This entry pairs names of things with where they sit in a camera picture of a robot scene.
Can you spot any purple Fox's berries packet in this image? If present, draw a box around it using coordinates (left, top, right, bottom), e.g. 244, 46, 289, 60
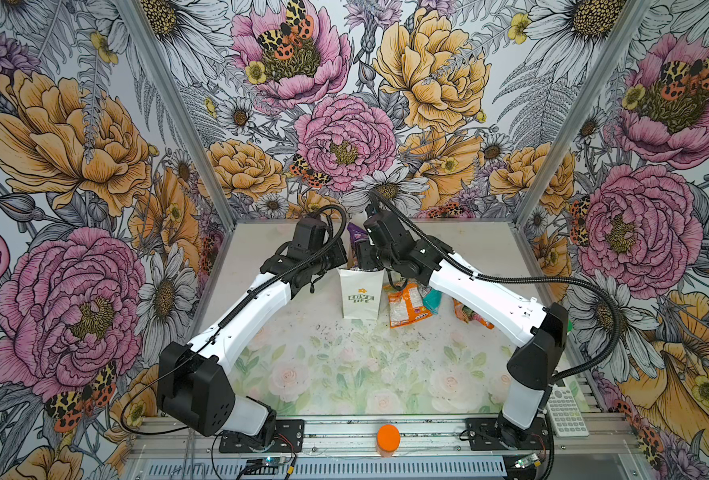
346, 223, 369, 251

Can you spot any white paper bag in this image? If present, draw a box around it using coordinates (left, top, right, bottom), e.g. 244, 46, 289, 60
338, 269, 384, 321

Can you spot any orange snack packet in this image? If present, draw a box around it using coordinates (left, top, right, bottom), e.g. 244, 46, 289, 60
385, 281, 433, 328
453, 299, 495, 329

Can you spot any teal snack packet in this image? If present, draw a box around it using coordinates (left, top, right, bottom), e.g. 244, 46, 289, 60
420, 287, 443, 315

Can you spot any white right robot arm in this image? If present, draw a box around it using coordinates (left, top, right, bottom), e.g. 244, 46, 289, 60
364, 206, 568, 448

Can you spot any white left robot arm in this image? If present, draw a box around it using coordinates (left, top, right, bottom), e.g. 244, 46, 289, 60
156, 205, 348, 448

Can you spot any orange round button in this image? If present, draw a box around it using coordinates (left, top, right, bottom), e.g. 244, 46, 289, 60
377, 424, 402, 456

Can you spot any white calculator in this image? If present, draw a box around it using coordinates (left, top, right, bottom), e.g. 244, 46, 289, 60
547, 386, 590, 438

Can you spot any black corrugated right cable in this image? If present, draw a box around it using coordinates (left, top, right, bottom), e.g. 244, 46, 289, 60
369, 190, 623, 385

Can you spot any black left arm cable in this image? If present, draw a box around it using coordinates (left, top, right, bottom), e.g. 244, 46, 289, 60
118, 203, 350, 434

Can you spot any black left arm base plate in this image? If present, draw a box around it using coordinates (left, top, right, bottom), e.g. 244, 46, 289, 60
218, 419, 306, 454

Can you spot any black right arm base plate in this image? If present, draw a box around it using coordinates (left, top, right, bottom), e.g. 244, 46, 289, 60
463, 417, 553, 451

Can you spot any aluminium left corner post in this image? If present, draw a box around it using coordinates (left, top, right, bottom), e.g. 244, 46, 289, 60
118, 1, 236, 234

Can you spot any aluminium corner post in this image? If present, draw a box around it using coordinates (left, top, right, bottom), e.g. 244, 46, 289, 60
118, 1, 236, 234
513, 0, 653, 229

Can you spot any aluminium right corner post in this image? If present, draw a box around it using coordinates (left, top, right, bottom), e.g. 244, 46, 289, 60
513, 0, 653, 229

